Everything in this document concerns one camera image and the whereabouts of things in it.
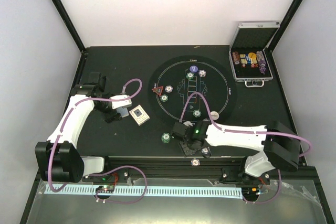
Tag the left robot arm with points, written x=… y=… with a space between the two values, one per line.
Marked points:
x=58 y=158

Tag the brown chips row in case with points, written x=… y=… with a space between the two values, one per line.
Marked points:
x=236 y=58

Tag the white slotted cable duct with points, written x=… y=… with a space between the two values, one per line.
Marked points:
x=153 y=191

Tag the green poker chips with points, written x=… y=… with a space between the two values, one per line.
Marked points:
x=190 y=76
x=164 y=98

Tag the white dealer button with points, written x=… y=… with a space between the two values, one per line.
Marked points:
x=214 y=115

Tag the yellow button in case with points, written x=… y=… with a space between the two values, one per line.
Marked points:
x=252 y=56

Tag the purple small blind button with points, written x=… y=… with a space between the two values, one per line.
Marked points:
x=193 y=69

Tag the round black poker mat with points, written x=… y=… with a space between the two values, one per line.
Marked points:
x=214 y=92

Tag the blue chip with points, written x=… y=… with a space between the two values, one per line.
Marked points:
x=205 y=151
x=195 y=162

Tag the purple chips row in case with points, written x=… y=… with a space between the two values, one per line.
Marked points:
x=261 y=62

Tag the green poker chip stack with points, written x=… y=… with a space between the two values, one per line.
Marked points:
x=165 y=138

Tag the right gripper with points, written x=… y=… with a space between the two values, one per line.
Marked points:
x=186 y=150

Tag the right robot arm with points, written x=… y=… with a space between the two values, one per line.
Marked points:
x=275 y=147

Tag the aluminium poker case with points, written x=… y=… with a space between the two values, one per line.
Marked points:
x=247 y=52

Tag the red triangular marker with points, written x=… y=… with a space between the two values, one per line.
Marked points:
x=158 y=90

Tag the blue playing card deck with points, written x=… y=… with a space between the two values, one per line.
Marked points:
x=123 y=112

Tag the white playing card box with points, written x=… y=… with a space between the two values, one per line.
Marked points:
x=139 y=115

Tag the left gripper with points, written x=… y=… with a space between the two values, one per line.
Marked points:
x=114 y=117

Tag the blue chip on rail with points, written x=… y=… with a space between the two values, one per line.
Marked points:
x=195 y=162

